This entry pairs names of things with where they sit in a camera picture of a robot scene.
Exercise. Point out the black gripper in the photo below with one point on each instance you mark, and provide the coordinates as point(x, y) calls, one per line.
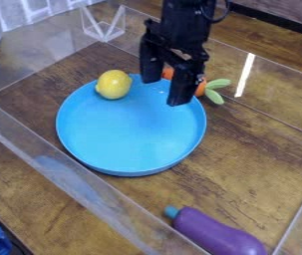
point(182, 30)

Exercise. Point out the orange toy carrot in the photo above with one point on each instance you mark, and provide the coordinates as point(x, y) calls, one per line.
point(206, 88)

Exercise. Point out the blue round tray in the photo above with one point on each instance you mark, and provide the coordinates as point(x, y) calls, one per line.
point(134, 136)

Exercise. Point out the yellow toy lemon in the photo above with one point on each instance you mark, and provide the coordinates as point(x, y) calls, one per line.
point(114, 84)

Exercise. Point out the white patterned curtain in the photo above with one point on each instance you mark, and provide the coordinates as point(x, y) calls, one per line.
point(25, 12)

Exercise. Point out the purple toy eggplant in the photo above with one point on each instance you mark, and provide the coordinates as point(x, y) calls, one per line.
point(216, 237)

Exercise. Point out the clear acrylic corner bracket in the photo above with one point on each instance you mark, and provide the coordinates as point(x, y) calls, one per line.
point(102, 31)

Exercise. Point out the clear acrylic enclosure wall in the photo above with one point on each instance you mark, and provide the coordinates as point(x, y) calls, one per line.
point(243, 177)

